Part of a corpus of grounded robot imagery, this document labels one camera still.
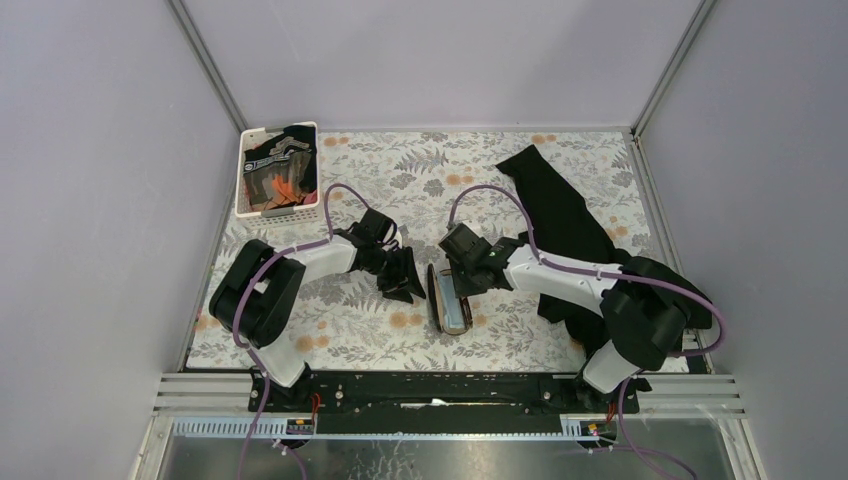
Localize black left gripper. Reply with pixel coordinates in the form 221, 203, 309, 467
365, 246, 427, 305

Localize black glasses case tan lining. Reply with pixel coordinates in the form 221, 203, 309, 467
427, 264, 473, 336

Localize light blue cleaning cloth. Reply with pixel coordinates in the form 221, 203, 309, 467
436, 270, 468, 335

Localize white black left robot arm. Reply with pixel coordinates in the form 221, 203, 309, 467
208, 207, 426, 411

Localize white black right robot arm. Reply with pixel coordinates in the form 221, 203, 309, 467
439, 223, 712, 412

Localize black cloth garment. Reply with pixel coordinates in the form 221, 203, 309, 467
495, 144, 714, 362

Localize floral patterned table mat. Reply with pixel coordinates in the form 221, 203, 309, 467
186, 130, 697, 374

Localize black orange clothes in basket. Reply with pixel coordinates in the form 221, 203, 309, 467
240, 122, 319, 212

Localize white perforated plastic basket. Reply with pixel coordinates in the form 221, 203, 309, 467
233, 121, 323, 230

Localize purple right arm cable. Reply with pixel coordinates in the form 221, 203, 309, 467
447, 184, 728, 478

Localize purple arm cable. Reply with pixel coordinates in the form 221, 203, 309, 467
230, 183, 379, 480
447, 184, 728, 478

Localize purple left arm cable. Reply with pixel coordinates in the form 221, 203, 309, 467
230, 183, 379, 480

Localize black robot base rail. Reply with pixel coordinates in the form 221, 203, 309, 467
247, 370, 651, 419

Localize grey slotted cable duct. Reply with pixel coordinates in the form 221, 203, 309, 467
173, 408, 616, 442

